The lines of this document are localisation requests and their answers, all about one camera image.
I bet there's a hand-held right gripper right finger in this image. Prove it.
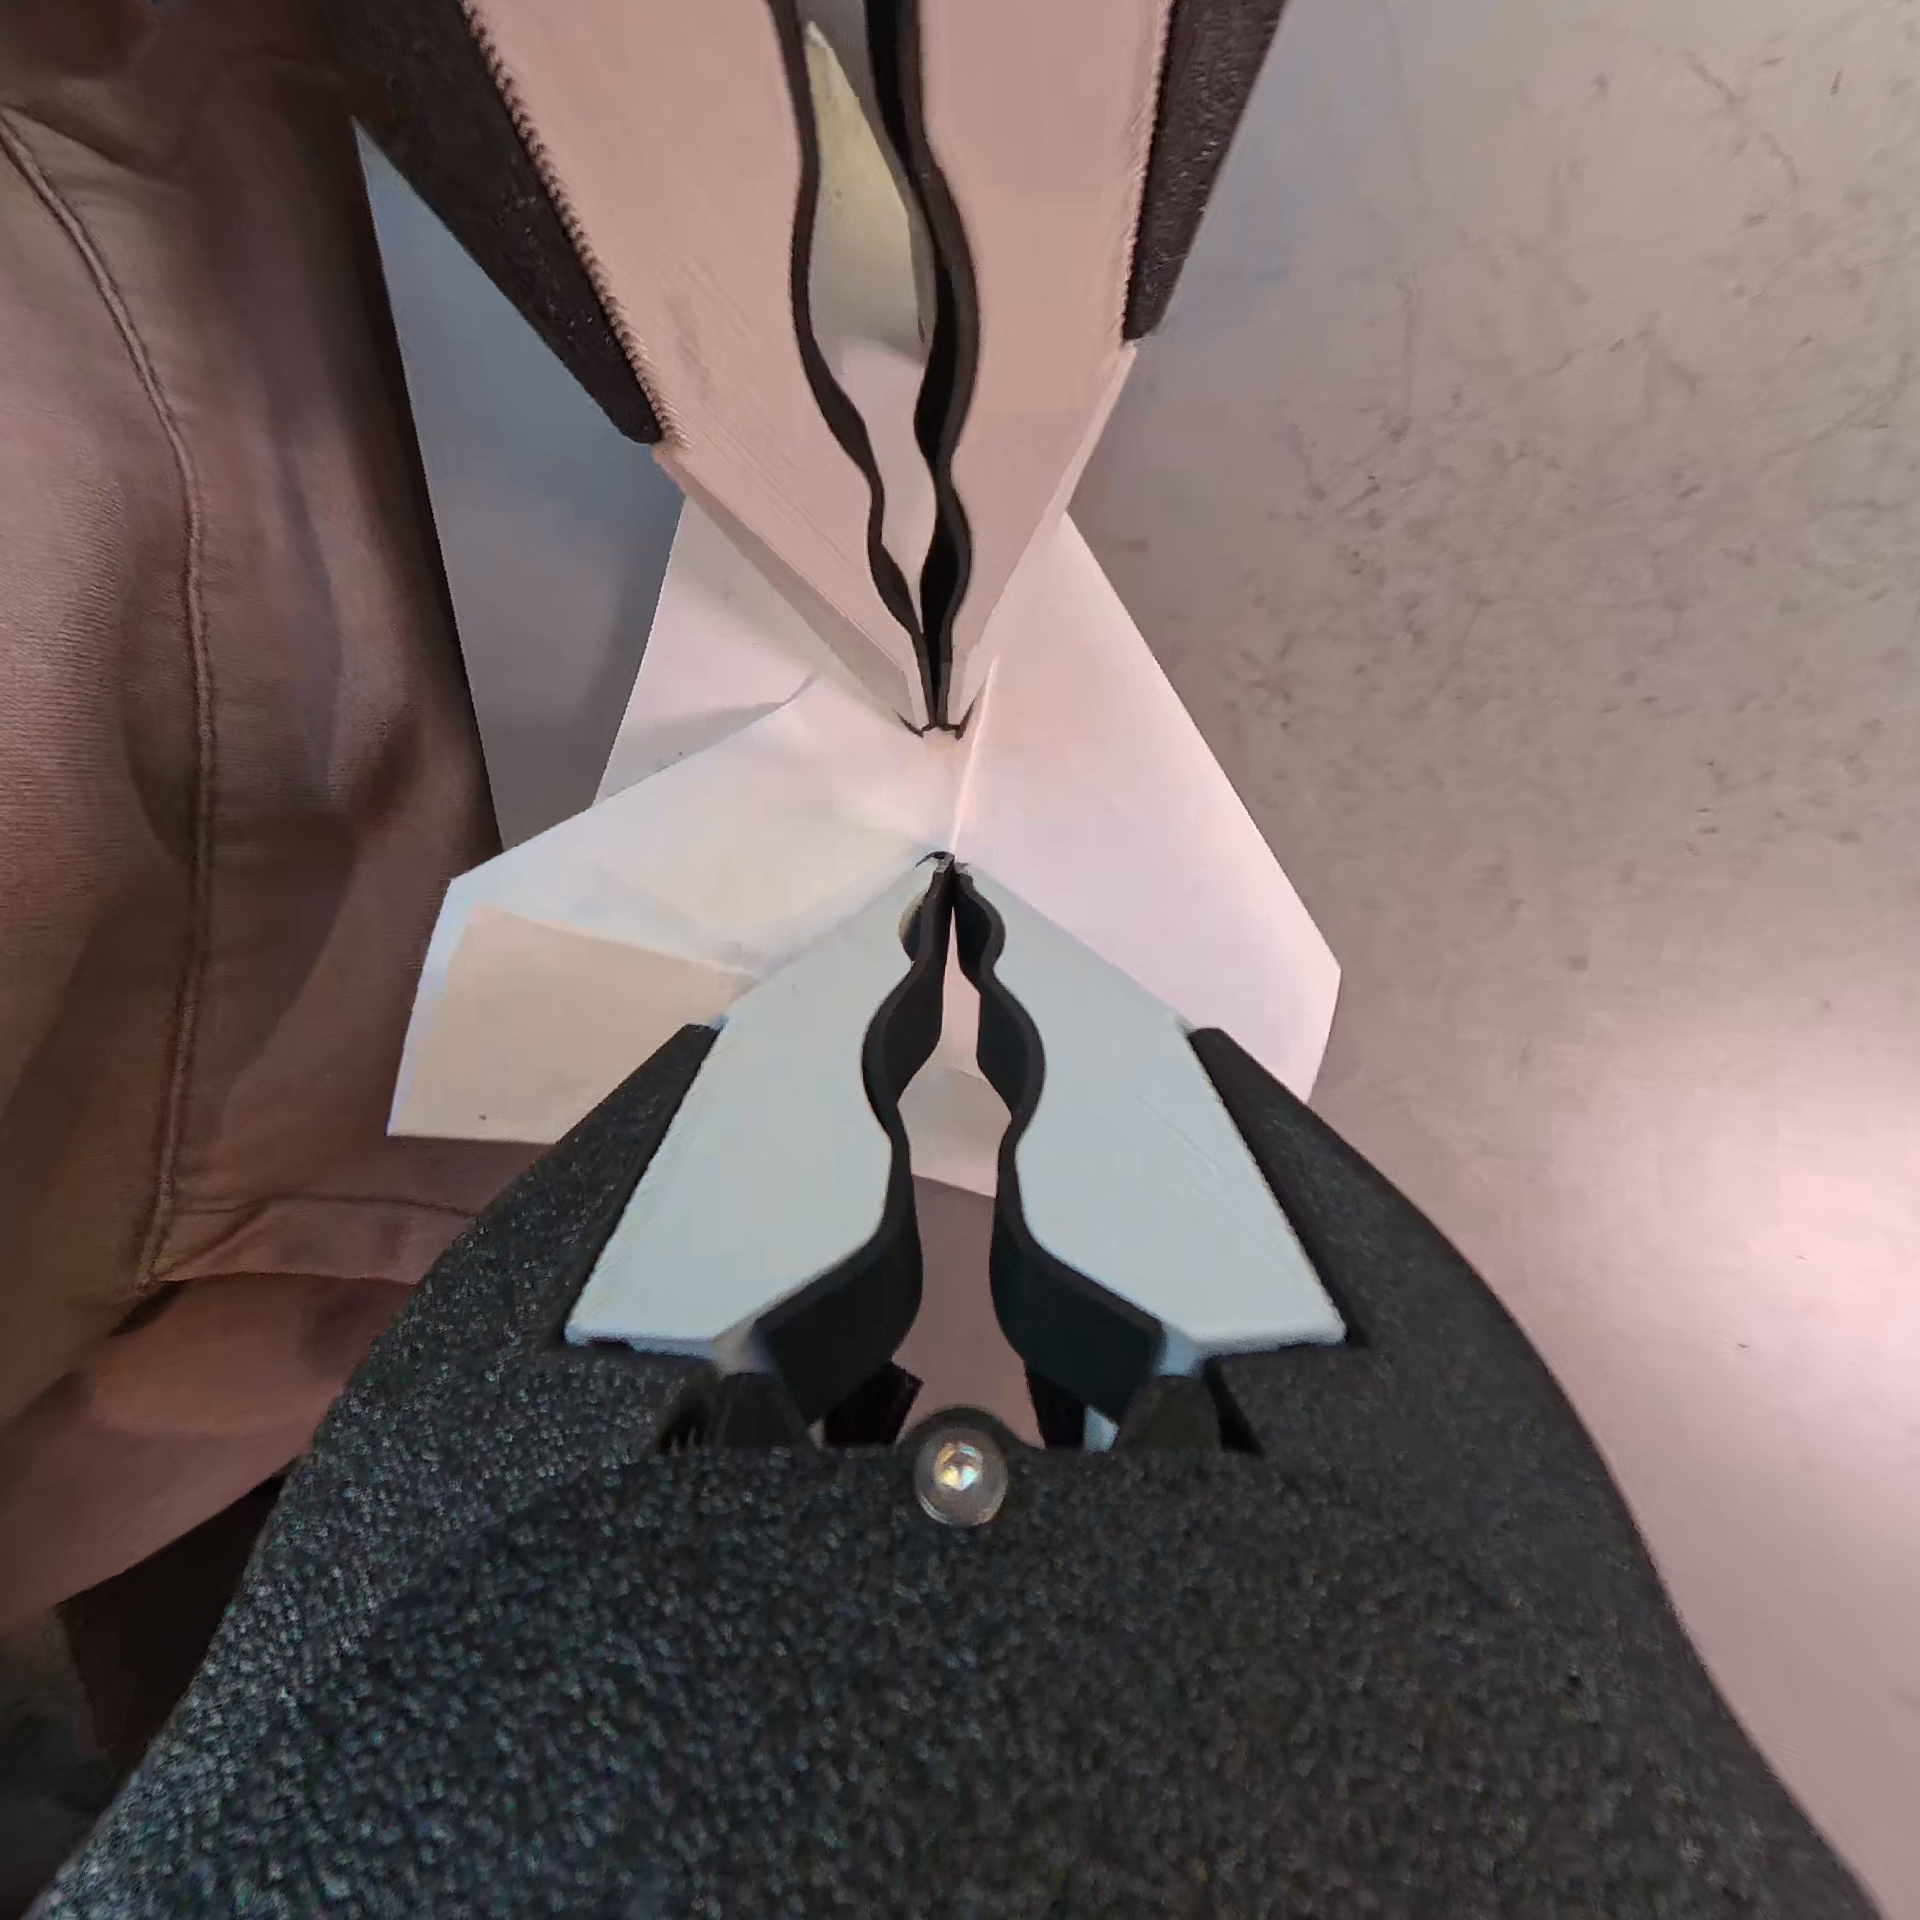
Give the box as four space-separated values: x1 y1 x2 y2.
958 867 1351 1451

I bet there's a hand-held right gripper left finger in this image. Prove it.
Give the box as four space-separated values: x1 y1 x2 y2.
566 858 962 1440

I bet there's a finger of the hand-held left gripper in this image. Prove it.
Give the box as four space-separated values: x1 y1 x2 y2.
866 0 1175 740
466 0 936 738

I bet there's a white paper sheet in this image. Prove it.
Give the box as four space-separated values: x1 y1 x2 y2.
386 23 1344 1197

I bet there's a person's beige sweatshirt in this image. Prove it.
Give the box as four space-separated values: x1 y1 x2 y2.
0 0 513 1637

